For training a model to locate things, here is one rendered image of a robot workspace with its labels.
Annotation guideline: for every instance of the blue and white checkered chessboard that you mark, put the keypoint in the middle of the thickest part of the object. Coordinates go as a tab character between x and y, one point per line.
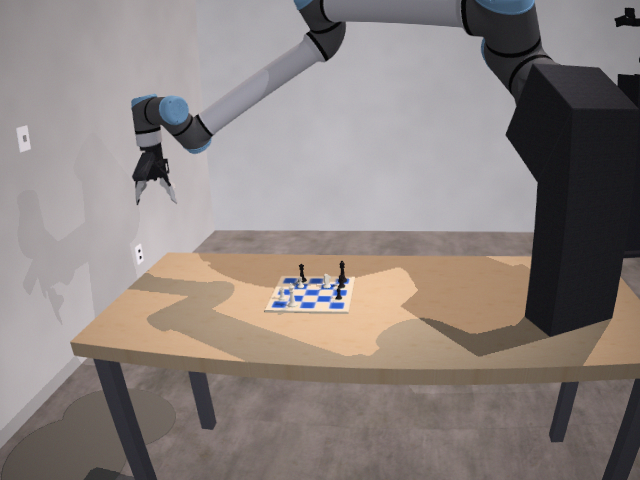
313	298

